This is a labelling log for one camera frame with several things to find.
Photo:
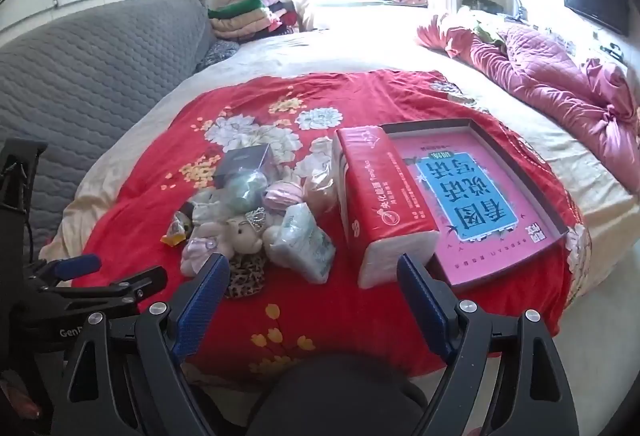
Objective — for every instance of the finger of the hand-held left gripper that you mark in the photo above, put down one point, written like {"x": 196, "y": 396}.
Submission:
{"x": 125, "y": 291}
{"x": 75, "y": 267}

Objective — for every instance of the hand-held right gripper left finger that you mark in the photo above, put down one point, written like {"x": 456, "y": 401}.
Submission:
{"x": 200, "y": 306}

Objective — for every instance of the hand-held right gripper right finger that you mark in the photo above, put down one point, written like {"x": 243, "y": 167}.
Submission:
{"x": 425, "y": 311}

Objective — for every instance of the leopard print scrunchie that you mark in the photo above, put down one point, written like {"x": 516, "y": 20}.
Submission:
{"x": 247, "y": 278}

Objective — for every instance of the shallow box with pink print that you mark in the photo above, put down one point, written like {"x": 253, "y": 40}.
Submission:
{"x": 480, "y": 216}

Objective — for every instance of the green puff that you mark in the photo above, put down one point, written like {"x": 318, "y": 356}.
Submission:
{"x": 245, "y": 193}

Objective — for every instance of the peach puff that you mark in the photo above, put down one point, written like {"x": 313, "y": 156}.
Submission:
{"x": 320, "y": 193}

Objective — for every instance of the lavender plush toy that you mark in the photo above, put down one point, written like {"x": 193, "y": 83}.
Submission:
{"x": 200, "y": 250}

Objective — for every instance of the small colourful toy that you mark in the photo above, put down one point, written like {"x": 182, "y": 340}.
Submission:
{"x": 174, "y": 231}

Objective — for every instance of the red floral blanket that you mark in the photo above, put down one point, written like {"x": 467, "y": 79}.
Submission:
{"x": 325, "y": 316}

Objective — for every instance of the red and white box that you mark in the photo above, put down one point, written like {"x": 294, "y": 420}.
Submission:
{"x": 380, "y": 196}

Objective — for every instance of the green tissue packet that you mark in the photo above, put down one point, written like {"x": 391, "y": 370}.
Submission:
{"x": 305, "y": 241}

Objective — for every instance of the dark blue box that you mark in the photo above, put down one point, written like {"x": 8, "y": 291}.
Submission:
{"x": 242, "y": 163}

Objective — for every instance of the grey quilted headboard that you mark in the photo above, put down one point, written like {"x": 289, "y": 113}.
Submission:
{"x": 90, "y": 65}

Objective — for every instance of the dark patterned pillow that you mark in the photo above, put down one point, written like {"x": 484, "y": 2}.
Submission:
{"x": 217, "y": 53}

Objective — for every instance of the pink quilt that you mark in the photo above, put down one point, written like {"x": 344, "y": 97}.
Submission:
{"x": 540, "y": 75}

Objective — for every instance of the bed with cream sheet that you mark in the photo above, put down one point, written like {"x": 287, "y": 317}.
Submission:
{"x": 350, "y": 45}

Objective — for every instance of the green garment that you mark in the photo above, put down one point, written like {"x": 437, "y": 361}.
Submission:
{"x": 487, "y": 33}

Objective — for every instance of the stack of folded blankets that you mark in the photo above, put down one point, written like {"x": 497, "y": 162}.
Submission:
{"x": 240, "y": 23}

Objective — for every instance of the black bag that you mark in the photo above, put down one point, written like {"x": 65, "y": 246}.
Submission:
{"x": 480, "y": 4}

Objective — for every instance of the white dresser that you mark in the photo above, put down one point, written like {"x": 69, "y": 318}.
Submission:
{"x": 600, "y": 48}

